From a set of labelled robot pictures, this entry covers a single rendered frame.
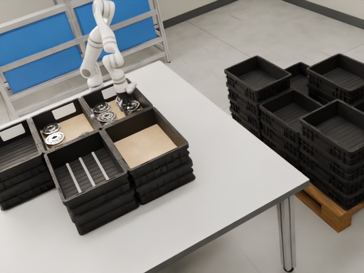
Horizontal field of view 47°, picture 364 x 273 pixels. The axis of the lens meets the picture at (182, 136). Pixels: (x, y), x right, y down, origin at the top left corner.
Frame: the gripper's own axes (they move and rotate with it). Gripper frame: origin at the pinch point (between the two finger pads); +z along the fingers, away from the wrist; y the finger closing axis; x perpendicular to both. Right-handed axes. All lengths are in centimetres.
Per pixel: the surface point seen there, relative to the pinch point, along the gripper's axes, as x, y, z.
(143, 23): -78, -193, 34
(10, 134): -59, 30, -3
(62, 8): -127, -142, -6
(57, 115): -39.8, 10.9, -3.2
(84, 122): -24.6, 9.5, 2.1
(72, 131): -27.5, 18.2, 2.1
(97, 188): 16, 66, -7
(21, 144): -52, 32, 2
